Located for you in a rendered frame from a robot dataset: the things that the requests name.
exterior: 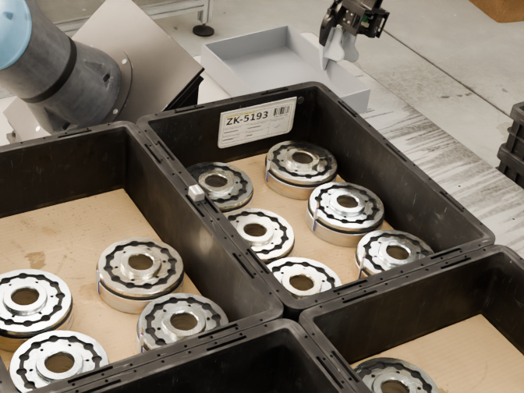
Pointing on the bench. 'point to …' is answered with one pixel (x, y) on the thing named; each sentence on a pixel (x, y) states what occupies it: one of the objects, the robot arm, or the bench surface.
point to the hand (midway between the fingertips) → (325, 61)
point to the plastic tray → (277, 65)
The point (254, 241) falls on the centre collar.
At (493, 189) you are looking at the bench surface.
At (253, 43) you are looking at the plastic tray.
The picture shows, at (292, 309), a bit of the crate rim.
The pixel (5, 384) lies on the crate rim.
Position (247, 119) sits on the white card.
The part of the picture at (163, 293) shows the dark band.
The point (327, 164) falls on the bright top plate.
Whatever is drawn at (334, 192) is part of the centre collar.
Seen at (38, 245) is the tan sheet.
